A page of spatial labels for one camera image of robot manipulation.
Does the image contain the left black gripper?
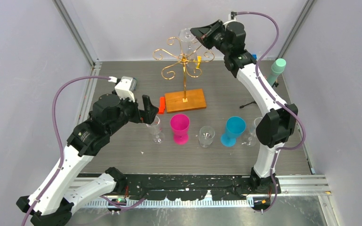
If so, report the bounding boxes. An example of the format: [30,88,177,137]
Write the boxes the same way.
[107,92,158,136]

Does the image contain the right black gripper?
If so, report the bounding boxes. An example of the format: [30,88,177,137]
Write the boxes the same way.
[189,20,230,56]

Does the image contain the pink wine glass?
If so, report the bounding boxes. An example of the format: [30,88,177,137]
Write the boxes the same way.
[170,114,190,145]

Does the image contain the clear textured wine glass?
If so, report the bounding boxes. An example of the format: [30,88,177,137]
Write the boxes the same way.
[198,126,215,148]

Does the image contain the blue wine glass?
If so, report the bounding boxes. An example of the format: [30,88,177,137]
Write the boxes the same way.
[221,116,247,147]

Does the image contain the clear stemmed wine glass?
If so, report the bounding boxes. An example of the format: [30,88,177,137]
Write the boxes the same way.
[242,117,262,146]

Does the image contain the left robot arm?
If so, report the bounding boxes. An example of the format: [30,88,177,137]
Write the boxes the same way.
[16,94,159,226]

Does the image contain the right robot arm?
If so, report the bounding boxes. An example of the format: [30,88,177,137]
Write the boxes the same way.
[190,20,298,193]

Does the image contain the wooden rack base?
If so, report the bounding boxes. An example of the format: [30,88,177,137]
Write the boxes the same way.
[165,89,207,113]

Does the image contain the orange L-shaped block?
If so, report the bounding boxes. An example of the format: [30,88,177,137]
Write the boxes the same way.
[158,97,165,114]

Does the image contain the blue patterned small box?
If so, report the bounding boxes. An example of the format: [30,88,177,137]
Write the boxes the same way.
[133,78,137,90]

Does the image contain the small yellow block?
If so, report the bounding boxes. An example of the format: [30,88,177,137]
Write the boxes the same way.
[196,56,201,69]

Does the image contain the mint green microphone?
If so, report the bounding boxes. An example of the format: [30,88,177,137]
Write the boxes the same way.
[266,58,287,86]

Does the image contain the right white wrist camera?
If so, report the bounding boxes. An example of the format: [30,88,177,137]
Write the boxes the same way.
[223,11,238,26]

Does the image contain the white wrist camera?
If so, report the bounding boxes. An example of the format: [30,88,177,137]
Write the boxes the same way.
[109,76,136,102]
[223,11,238,26]

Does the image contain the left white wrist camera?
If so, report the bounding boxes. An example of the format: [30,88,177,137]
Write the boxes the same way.
[109,76,136,102]

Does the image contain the gold wire glass rack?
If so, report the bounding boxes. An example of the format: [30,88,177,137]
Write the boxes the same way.
[152,37,215,92]

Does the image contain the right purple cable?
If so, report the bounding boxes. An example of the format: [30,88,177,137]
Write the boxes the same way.
[235,11,306,203]

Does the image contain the purple cable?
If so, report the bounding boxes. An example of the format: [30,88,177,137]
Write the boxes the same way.
[21,75,111,226]
[235,11,306,203]

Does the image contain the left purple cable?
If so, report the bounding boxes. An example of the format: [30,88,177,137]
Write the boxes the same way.
[21,75,111,226]

